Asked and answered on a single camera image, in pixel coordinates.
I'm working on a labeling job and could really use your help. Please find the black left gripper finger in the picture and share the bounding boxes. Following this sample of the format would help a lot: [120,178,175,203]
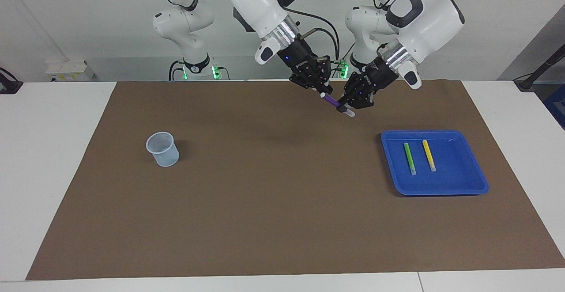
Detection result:
[338,84,360,114]
[354,91,375,109]

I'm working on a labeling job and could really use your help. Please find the purple pen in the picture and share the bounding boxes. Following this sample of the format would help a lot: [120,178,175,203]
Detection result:
[320,92,356,118]

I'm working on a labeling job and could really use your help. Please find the green pen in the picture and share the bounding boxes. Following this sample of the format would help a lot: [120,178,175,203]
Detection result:
[403,142,417,176]

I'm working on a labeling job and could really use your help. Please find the yellow pen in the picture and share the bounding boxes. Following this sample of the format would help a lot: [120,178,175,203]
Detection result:
[422,140,437,172]

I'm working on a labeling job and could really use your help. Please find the blue plastic tray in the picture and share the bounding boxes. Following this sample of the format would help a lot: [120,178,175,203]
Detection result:
[380,129,490,196]

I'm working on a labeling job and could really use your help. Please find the brown table mat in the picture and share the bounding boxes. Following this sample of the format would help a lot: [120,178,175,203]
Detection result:
[26,79,565,281]

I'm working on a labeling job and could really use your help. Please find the pale blue mesh pen cup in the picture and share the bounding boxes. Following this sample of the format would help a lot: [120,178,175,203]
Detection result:
[146,132,180,167]

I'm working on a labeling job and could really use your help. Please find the black stand pole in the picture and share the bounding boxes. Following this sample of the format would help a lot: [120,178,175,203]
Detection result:
[514,44,565,91]

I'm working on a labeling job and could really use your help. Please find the blue crate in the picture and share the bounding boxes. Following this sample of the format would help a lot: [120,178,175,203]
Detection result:
[542,84,565,130]

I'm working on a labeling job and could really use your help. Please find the black left base cable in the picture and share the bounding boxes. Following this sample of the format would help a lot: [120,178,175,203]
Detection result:
[331,40,356,80]

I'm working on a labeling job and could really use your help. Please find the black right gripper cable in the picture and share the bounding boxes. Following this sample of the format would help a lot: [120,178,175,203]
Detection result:
[265,0,339,62]

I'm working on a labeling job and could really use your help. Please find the white wall socket box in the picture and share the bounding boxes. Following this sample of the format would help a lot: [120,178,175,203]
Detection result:
[46,60,95,82]

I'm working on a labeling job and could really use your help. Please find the black clamp mount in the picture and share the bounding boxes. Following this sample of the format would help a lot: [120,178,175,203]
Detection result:
[0,68,23,95]

